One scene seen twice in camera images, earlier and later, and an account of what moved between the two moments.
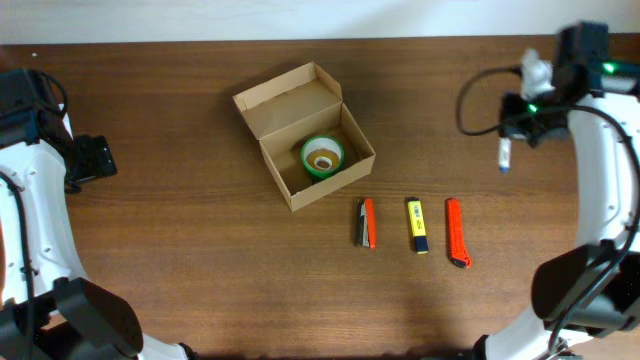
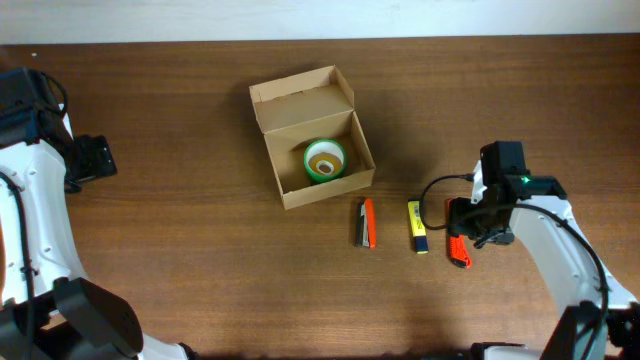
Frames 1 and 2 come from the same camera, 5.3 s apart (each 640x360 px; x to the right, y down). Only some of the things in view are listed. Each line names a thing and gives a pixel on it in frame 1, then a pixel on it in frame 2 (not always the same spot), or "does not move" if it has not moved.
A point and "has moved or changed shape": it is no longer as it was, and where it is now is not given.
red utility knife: x=456 y=237 does not move
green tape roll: x=322 y=142 has moved or changed shape
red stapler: x=366 y=228 does not move
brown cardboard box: x=289 y=110 has moved or changed shape
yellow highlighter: x=417 y=225 does not move
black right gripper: x=509 y=127 to x=459 y=223
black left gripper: x=97 y=158 does not move
